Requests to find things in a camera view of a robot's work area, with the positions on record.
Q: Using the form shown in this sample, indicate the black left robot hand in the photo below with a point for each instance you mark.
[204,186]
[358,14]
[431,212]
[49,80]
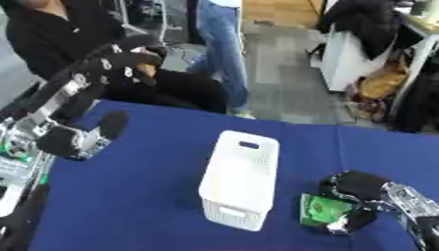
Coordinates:
[66,94]

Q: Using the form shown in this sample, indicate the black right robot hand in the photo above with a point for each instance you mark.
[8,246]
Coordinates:
[357,184]

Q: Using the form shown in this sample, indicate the green snack packet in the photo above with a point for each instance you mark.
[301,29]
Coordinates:
[320,209]

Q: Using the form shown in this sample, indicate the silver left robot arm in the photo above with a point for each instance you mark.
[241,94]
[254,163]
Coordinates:
[17,170]

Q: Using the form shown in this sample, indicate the seated person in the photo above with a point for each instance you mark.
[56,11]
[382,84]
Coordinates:
[45,36]

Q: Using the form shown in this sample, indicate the yellow bag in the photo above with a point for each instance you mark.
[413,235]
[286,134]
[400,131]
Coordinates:
[386,80]

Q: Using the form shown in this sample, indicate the white plastic basket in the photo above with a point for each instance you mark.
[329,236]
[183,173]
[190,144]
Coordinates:
[240,179]

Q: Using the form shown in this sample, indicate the white desk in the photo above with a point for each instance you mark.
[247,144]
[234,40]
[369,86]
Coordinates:
[343,65]

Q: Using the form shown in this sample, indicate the black jacket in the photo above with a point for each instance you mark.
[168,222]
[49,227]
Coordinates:
[366,23]

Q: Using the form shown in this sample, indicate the standing person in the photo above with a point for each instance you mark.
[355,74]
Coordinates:
[226,49]

